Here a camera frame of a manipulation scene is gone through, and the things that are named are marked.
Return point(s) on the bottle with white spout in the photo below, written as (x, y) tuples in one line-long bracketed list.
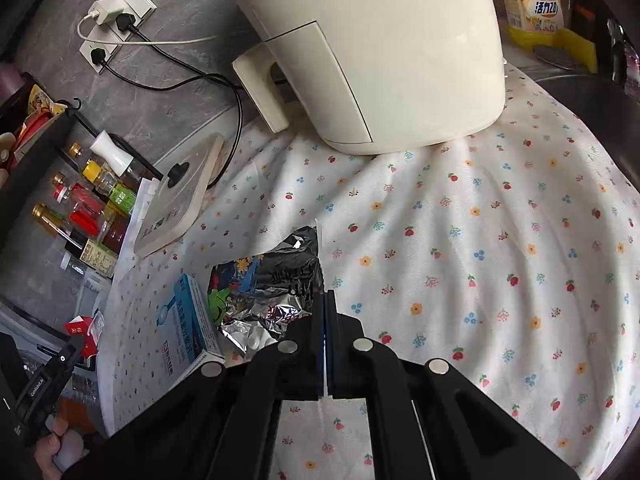
[(112, 150)]

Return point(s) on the small clear jar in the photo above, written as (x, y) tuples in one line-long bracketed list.
[(74, 264)]

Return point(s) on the cream air fryer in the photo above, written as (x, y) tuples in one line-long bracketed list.
[(400, 60)]

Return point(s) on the white plastic pouch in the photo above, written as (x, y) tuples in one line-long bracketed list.
[(135, 230)]

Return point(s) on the pink round object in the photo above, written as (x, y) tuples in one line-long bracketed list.
[(12, 77)]

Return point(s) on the foil snack packet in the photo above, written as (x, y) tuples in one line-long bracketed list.
[(280, 270)]

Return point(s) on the person's left hand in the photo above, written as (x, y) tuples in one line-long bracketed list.
[(47, 455)]

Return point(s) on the white charger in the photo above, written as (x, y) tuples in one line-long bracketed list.
[(106, 11)]

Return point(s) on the blue white medicine box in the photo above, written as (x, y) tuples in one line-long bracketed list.
[(187, 330)]

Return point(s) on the stainless steel sink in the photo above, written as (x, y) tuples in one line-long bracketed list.
[(590, 95)]

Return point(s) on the black plug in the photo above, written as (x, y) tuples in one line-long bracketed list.
[(126, 22), (99, 57)]

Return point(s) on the black kitchen rack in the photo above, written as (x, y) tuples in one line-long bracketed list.
[(40, 160)]

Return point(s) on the white round container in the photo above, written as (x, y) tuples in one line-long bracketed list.
[(6, 152)]

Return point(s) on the yellow green label bottle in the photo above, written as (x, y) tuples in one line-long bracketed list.
[(122, 197)]

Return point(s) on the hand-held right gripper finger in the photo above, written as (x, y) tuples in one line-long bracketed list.
[(319, 350), (331, 350)]

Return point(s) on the yellow snack packet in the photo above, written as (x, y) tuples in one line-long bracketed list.
[(42, 100)]

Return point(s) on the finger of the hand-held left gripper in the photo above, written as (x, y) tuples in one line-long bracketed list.
[(65, 357)]

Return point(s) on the red label sauce bottle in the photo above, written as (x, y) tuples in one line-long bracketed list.
[(82, 217)]

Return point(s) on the floral white tablecloth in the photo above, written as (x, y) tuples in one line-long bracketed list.
[(475, 260)]

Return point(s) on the dark soy sauce bottle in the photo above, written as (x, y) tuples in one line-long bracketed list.
[(95, 255)]

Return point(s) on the yellow detergent bottle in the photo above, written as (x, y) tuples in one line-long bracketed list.
[(535, 10)]

